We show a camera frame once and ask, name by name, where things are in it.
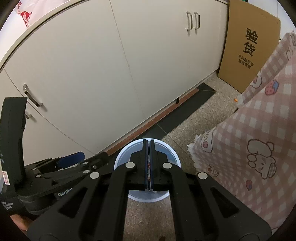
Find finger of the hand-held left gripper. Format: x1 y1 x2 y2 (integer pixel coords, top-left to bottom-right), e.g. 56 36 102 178
25 152 85 173
37 152 110 186

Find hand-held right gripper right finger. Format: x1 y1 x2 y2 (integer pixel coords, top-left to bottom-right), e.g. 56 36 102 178
150 139 272 241

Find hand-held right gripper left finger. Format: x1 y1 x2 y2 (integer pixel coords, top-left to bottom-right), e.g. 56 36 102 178
28 139 148 241

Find light blue plastic trash bin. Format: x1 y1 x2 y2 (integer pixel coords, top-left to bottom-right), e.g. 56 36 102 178
114 138 181 202

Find white long cabinet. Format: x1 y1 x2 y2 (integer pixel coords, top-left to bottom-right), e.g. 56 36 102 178
0 0 230 163

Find pink checkered tablecloth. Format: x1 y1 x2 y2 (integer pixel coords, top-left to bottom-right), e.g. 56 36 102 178
187 32 296 235

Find brown cardboard box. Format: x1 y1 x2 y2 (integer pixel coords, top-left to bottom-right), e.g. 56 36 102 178
217 0 281 94

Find white red plastic bag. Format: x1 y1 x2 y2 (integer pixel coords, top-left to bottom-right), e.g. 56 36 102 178
14 0 50 29

